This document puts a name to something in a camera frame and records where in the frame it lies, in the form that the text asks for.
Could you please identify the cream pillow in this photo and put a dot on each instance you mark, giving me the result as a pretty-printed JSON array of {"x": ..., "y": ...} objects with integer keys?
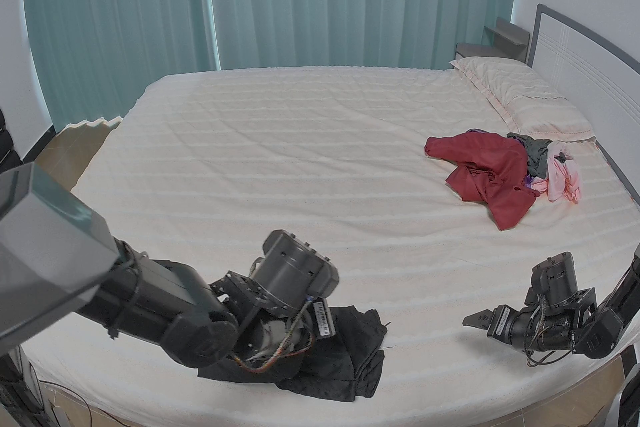
[{"x": 520, "y": 92}]

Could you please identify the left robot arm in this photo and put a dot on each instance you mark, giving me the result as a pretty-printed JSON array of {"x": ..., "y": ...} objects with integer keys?
[{"x": 50, "y": 240}]

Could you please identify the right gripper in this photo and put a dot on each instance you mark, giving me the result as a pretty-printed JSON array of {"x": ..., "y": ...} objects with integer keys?
[{"x": 512, "y": 327}]

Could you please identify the bed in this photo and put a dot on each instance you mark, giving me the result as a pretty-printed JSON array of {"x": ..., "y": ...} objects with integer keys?
[{"x": 300, "y": 155}]

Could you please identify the black T-shirt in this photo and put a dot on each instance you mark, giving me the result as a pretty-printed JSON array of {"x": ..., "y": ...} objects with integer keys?
[{"x": 350, "y": 365}]

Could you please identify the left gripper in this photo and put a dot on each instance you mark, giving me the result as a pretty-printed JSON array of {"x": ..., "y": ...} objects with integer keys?
[{"x": 320, "y": 322}]

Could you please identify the dark red garment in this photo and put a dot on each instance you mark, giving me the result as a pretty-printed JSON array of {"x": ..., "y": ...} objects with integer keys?
[{"x": 490, "y": 165}]

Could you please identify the grey garment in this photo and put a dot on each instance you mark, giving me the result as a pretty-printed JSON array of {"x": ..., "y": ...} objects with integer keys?
[{"x": 537, "y": 157}]

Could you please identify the pink garment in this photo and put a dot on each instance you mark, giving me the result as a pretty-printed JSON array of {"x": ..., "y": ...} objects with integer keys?
[{"x": 562, "y": 177}]

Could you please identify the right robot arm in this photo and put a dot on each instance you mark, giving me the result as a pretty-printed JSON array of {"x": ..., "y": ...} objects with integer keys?
[{"x": 610, "y": 315}]

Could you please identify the grey bedside table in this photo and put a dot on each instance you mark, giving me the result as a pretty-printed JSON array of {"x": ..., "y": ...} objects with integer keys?
[{"x": 497, "y": 42}]

